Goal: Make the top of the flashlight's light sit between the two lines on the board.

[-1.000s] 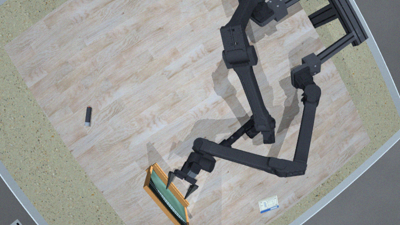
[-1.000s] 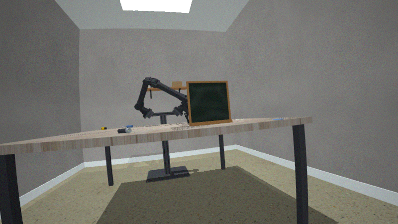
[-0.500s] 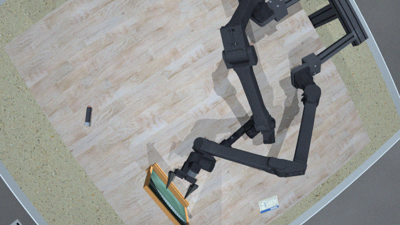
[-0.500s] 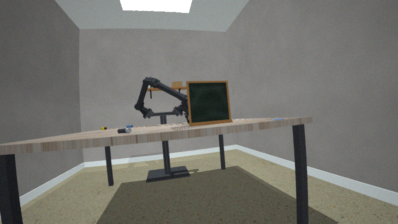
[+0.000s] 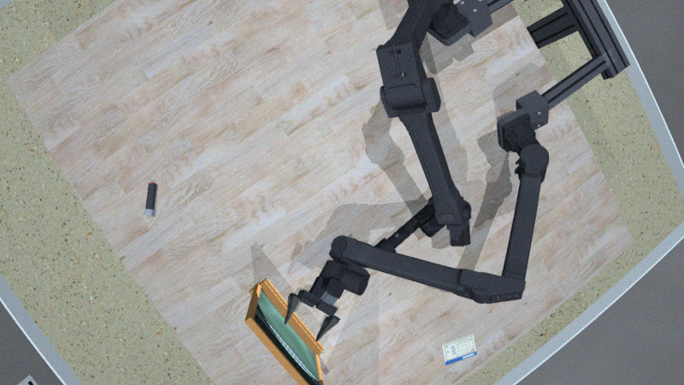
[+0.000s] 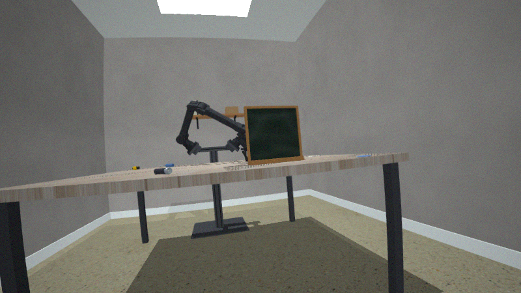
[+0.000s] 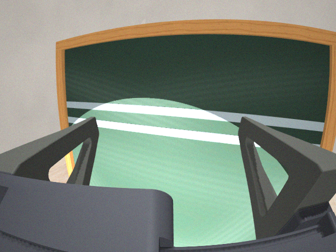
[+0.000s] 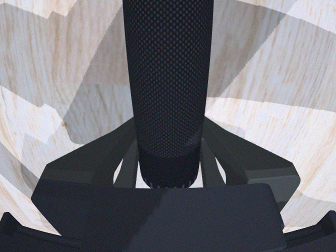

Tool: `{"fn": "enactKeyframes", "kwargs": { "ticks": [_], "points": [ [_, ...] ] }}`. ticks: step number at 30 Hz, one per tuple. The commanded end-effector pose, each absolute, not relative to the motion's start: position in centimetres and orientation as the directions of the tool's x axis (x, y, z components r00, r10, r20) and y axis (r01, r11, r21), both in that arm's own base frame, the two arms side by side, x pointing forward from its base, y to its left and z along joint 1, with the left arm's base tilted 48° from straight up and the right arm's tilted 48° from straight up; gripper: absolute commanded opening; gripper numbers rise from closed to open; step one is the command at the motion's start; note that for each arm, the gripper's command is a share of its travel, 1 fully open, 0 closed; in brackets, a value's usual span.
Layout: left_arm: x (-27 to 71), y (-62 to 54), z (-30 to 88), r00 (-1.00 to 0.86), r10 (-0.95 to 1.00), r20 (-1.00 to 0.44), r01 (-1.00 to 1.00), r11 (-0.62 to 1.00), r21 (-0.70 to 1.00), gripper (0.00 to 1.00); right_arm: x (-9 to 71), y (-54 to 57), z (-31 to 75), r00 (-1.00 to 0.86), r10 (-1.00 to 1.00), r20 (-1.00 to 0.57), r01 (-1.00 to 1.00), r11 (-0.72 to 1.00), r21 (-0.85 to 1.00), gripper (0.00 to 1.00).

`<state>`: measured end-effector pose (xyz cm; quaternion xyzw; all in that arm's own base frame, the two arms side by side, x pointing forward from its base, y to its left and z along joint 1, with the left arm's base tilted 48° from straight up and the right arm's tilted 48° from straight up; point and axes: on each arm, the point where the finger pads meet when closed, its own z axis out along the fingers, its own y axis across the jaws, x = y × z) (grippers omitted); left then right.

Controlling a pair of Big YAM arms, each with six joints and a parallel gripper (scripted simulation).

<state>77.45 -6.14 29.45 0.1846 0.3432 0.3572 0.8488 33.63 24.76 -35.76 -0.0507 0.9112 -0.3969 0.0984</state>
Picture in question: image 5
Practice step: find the green chalkboard with wooden frame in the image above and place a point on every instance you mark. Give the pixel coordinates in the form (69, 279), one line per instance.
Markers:
(266, 319)

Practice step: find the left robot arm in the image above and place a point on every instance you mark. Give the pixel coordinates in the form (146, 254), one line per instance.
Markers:
(518, 137)

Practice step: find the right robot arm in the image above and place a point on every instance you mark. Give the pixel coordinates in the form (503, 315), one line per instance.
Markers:
(400, 55)

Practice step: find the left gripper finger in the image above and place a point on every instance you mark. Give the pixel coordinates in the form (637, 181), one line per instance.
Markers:
(332, 322)
(292, 306)

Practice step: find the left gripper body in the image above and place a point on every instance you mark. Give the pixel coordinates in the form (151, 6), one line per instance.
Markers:
(311, 300)

